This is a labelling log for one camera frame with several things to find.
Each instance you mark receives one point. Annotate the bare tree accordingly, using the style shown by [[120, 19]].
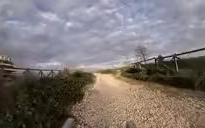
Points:
[[141, 53]]

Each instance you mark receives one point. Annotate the pale gravel path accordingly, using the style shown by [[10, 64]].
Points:
[[123, 103]]

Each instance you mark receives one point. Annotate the robot's own part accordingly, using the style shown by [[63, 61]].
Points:
[[68, 123], [130, 124]]

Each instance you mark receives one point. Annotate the low dark bushes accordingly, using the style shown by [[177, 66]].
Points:
[[40, 96]]

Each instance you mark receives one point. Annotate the dark grassy bank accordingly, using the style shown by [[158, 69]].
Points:
[[176, 75]]

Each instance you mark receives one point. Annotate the building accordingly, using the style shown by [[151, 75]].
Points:
[[0, 60]]

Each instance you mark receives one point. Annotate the wooden rail fence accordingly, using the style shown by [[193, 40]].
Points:
[[175, 60], [40, 71]]

